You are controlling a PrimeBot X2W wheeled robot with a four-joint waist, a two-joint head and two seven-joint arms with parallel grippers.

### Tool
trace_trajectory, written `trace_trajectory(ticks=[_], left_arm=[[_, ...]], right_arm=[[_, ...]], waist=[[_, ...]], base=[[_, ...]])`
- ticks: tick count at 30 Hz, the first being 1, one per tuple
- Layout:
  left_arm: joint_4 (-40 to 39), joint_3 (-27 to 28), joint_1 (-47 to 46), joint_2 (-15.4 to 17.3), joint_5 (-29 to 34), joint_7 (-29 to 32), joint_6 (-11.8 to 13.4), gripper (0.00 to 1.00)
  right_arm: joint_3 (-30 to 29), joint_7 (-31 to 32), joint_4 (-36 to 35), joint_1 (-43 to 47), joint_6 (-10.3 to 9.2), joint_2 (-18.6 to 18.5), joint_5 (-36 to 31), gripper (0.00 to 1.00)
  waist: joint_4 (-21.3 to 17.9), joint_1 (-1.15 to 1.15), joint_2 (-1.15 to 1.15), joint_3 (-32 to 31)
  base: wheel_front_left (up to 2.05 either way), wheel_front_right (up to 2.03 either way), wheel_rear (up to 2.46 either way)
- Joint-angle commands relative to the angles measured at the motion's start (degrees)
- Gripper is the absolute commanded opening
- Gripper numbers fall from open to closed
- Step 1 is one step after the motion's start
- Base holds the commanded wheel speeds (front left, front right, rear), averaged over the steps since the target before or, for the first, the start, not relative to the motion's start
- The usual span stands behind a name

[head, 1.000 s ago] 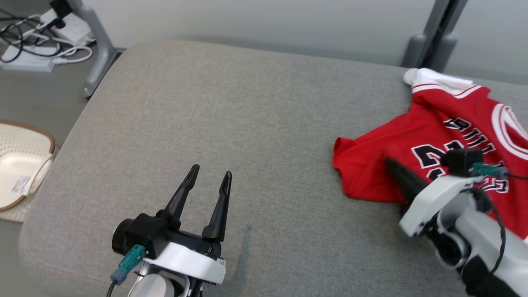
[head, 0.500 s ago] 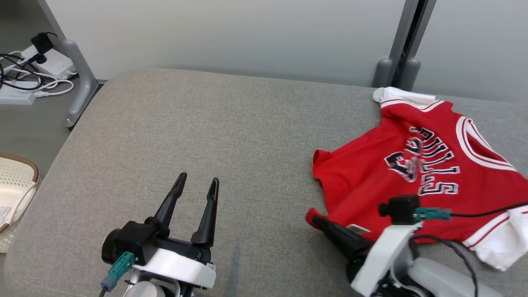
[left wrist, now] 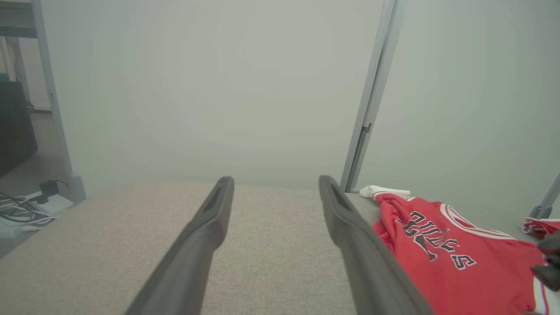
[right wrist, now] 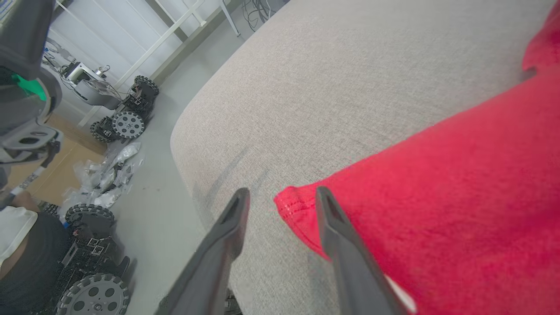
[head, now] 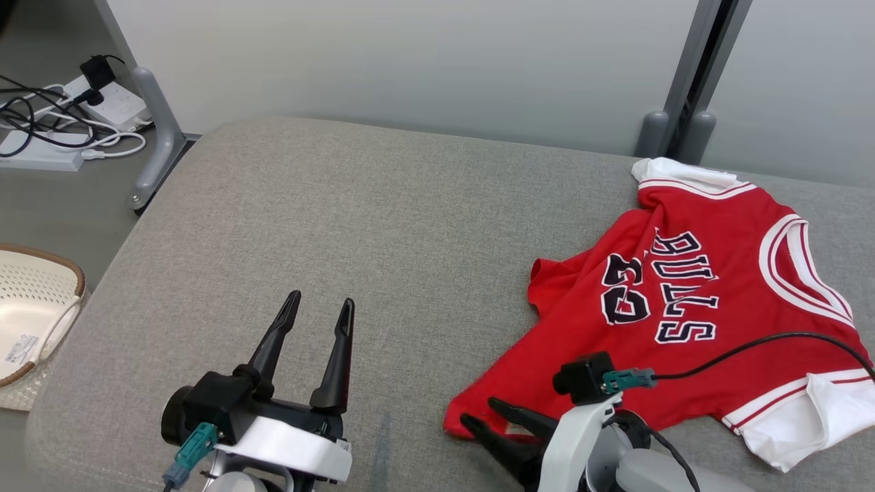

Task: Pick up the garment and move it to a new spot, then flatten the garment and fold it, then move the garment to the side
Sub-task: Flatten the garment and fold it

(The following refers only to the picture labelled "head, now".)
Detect grey partition post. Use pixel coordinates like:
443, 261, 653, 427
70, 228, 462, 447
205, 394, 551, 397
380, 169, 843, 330
675, 0, 754, 165
634, 0, 727, 160
92, 0, 189, 210

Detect white power strip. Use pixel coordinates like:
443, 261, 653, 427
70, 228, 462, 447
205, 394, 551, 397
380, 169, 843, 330
60, 75, 152, 132

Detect right arm braided black cable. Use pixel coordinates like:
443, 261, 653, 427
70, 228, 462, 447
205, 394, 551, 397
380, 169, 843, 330
615, 409, 701, 492

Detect flat white power box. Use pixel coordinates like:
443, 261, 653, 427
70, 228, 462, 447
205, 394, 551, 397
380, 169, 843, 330
0, 130, 86, 172

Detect white floor cable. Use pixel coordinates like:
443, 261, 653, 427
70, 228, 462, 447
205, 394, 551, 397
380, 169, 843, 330
27, 102, 148, 162

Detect red Bulls jersey white sleeves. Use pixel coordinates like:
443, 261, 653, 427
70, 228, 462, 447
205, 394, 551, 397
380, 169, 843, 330
443, 157, 875, 474

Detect black power adapter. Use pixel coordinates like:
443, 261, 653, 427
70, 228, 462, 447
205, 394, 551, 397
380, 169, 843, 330
79, 55, 118, 91

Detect left arm teal-plug black cable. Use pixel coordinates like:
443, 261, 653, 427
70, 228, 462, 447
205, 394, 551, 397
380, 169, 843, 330
161, 422, 220, 492

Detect cream laundry basket brown rim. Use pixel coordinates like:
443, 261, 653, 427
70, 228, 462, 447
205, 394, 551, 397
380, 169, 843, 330
0, 244, 90, 412

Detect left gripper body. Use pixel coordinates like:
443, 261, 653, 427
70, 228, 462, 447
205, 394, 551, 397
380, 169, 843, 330
217, 400, 353, 484

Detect white label sticker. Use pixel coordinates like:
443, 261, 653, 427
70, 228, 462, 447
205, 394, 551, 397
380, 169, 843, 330
3, 333, 40, 366

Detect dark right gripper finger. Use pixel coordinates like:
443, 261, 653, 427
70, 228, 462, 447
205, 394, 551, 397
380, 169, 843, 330
487, 398, 561, 440
459, 413, 546, 490

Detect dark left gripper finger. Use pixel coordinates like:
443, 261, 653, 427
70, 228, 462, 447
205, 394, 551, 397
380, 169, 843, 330
236, 290, 302, 400
310, 298, 355, 414

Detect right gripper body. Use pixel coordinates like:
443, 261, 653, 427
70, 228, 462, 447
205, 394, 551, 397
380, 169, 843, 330
518, 395, 623, 492

